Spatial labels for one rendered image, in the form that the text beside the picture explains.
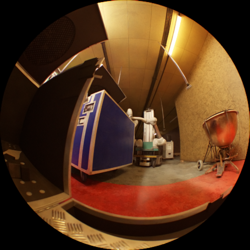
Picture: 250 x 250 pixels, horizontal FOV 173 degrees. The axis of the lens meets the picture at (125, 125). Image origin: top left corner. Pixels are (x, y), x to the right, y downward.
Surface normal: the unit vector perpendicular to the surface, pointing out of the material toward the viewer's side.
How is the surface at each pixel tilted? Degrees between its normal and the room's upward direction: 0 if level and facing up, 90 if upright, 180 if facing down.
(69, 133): 90
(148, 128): 90
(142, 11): 180
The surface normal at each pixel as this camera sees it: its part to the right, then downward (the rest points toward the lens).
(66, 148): -0.13, -0.33
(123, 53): -0.08, 0.94
